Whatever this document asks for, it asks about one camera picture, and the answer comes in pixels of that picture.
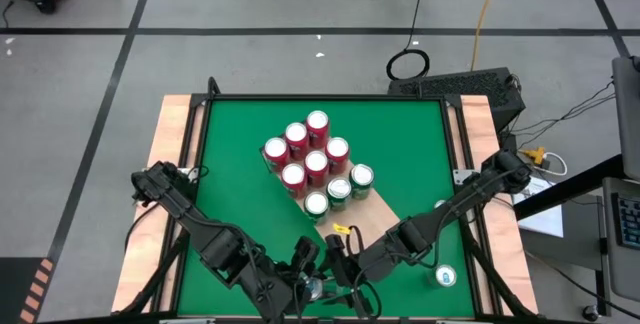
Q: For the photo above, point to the computer monitor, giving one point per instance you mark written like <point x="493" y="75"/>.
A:
<point x="627" y="109"/>

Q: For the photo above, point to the green table mat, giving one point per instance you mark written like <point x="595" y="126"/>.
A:
<point x="390" y="129"/>

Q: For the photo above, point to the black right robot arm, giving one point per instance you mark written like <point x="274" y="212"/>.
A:
<point x="450" y="209"/>

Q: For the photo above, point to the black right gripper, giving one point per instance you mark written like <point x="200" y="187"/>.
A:
<point x="372" y="264"/>

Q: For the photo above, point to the white paper sheet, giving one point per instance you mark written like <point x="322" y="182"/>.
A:
<point x="542" y="219"/>

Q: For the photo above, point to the black caster knob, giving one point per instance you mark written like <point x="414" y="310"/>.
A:
<point x="591" y="312"/>

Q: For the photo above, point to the green Sprite soda can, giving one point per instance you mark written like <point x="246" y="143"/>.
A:
<point x="316" y="206"/>
<point x="361" y="180"/>
<point x="339" y="193"/>

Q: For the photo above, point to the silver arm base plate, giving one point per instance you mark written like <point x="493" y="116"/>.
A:
<point x="462" y="176"/>
<point x="189" y="171"/>

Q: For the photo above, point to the slim green can blue tab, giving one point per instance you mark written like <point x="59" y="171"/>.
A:
<point x="439" y="204"/>
<point x="314" y="288"/>
<point x="445" y="275"/>

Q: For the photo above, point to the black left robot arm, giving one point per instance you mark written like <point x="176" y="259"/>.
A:
<point x="200" y="234"/>

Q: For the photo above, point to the yellow power plug adapter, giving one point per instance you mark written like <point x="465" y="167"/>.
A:
<point x="535" y="155"/>

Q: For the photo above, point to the black computer tower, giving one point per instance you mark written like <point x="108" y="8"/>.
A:
<point x="460" y="89"/>

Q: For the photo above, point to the black computer keyboard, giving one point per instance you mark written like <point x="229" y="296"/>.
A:
<point x="627" y="221"/>

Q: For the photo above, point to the red Fanta soda can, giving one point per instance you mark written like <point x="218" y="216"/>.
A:
<point x="316" y="166"/>
<point x="317" y="126"/>
<point x="276" y="153"/>
<point x="294" y="180"/>
<point x="337" y="154"/>
<point x="296" y="139"/>

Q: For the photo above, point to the black desk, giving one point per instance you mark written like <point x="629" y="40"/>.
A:
<point x="565" y="189"/>

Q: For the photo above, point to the wooden board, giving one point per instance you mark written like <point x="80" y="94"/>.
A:
<point x="377" y="214"/>

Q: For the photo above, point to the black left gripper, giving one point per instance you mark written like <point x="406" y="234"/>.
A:
<point x="277" y="289"/>

